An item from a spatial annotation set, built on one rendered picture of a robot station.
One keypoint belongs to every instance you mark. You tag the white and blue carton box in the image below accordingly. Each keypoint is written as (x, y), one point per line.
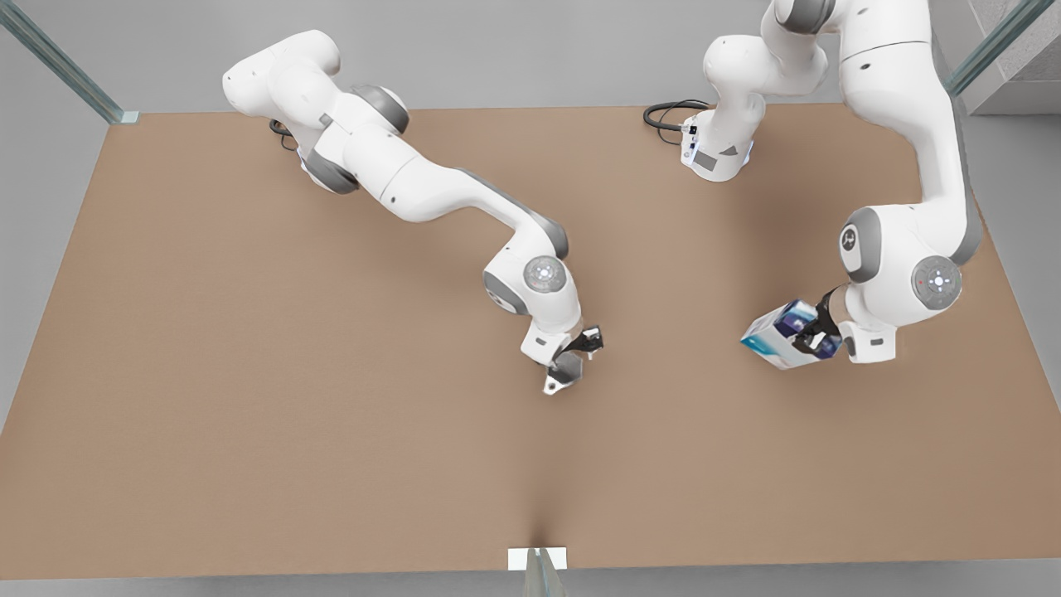
(775, 340)

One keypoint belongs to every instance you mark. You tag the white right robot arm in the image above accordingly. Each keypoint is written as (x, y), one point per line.
(431, 186)

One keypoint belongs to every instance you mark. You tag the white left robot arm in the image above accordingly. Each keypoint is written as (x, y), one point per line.
(903, 124)

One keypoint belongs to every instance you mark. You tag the silver frame post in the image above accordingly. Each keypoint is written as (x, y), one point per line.
(990, 43)
(58, 58)
(539, 568)

